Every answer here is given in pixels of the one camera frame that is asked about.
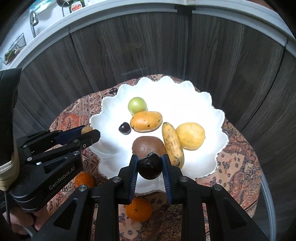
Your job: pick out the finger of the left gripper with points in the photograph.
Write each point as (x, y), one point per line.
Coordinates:
(48, 139)
(42, 155)

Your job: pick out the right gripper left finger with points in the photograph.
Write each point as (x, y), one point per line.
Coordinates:
(92, 206)

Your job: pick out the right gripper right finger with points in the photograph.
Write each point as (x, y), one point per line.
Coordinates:
(212, 206)

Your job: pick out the small tan round fruit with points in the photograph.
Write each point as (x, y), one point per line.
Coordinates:
(86, 129)

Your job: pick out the dark plum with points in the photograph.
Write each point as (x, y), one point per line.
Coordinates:
(150, 167)
(125, 128)

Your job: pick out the brown kiwi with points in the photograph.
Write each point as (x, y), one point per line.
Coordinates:
(144, 145)

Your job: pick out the yellow mango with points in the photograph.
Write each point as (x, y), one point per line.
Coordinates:
(146, 121)

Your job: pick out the green apple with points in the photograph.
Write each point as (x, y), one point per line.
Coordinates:
(137, 104)

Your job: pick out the small yellow banana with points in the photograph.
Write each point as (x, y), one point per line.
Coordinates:
(173, 145)

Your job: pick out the yellow lemon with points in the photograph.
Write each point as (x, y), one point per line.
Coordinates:
(191, 135)

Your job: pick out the operator left hand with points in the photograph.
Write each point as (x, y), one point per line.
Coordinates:
(21, 219)

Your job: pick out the small orange tangerine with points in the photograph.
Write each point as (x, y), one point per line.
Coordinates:
(84, 179)

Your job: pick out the large orange tangerine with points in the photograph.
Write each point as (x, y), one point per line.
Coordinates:
(140, 210)

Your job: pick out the white scalloped bowl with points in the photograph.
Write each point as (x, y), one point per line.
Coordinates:
(178, 103)

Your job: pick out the chrome faucet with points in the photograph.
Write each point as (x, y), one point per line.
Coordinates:
(33, 22)

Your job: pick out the green dish soap bottle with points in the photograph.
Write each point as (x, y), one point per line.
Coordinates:
(75, 5)

